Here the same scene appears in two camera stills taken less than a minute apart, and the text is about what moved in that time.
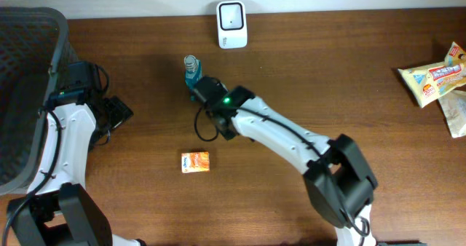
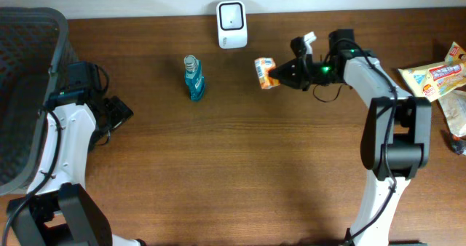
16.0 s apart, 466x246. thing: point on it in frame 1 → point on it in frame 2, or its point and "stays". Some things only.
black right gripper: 229,131 → 302,71
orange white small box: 195,161 → 263,65
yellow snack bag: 429,81 stays
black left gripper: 117,111 stays
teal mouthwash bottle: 193,71 stays
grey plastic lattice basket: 36,51 stays
